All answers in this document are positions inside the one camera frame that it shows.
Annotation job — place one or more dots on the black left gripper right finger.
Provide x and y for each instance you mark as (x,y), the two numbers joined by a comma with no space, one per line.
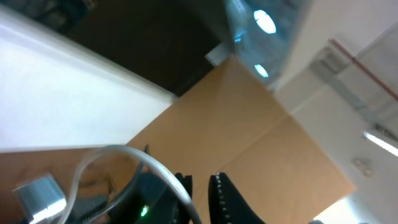
(226,204)

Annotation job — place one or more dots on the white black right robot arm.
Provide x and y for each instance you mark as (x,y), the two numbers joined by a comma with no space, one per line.
(153,195)

